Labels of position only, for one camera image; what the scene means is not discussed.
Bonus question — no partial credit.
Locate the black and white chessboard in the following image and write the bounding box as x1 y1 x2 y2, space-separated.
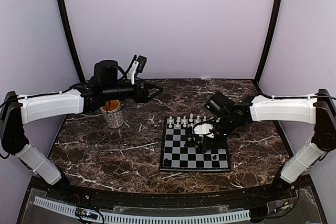
159 116 232 173

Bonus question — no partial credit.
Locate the white patterned mug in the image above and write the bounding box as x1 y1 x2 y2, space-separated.
100 100 124 129

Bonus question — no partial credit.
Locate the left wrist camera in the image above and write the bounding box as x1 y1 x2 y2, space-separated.
127 55 147 84

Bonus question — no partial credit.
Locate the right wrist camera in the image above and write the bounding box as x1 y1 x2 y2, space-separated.
192 122 215 138

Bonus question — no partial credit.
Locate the black corner frame post left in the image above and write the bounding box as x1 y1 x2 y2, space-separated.
57 0 85 82

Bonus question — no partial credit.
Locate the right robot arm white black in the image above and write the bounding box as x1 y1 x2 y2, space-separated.
193 89 335 200

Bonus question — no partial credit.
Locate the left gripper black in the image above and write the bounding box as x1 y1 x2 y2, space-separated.
103 76 163 103

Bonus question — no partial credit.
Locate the white perforated cable duct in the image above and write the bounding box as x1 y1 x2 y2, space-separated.
33 196 250 223

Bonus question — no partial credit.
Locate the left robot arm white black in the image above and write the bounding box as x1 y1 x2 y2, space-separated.
1 56 163 201

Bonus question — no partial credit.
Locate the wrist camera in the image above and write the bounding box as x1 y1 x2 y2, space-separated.
127 55 147 84
192 122 215 138

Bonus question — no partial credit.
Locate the pile of black chess pieces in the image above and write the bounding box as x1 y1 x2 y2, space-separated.
184 135 203 150

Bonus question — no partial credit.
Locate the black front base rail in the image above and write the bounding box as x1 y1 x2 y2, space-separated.
17 175 327 223

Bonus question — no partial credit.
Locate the white rook corner piece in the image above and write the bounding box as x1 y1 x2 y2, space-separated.
168 116 174 128

